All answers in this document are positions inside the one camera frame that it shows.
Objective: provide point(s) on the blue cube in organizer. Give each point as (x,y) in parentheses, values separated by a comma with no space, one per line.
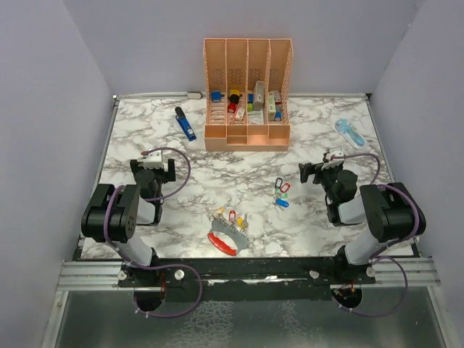
(216,96)

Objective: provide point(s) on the blue stapler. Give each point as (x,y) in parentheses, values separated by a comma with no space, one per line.
(184,124)

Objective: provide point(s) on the white plug at wall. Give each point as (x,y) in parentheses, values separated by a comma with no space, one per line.
(196,95)

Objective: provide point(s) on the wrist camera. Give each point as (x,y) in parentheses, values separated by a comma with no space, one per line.
(333,157)
(153,160)

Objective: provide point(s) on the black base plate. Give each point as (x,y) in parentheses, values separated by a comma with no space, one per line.
(242,279)

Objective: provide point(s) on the blue blister pack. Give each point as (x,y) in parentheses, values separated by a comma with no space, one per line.
(348,131)

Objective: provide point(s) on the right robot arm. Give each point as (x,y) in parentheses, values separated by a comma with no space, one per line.
(391,214)

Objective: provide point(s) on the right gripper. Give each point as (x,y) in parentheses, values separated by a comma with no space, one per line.
(315,169)

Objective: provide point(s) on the silver key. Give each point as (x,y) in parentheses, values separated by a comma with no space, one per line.
(244,223)

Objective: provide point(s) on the black key tag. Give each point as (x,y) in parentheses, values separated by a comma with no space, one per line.
(279,183)

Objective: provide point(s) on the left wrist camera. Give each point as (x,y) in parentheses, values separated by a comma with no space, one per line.
(153,160)

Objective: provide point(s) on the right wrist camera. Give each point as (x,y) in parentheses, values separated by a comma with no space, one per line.
(333,157)

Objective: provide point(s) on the metal key holder red handle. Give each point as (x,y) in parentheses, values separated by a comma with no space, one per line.
(227,237)

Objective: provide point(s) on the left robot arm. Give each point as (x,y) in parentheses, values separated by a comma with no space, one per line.
(112,215)

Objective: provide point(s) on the white red box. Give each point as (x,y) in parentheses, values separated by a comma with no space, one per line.
(274,106)

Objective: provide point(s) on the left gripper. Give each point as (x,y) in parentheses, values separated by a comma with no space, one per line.
(167,175)

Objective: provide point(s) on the blue key tag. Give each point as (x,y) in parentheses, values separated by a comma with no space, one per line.
(282,203)

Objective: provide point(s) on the aluminium rail frame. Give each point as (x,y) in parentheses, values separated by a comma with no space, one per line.
(406,316)

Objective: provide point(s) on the grey green box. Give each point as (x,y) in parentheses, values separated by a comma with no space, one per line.
(258,95)

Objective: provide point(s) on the peach desk organizer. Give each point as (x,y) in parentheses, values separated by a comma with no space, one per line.
(238,63)

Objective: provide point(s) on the black red bottle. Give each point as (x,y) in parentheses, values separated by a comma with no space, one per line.
(234,100)

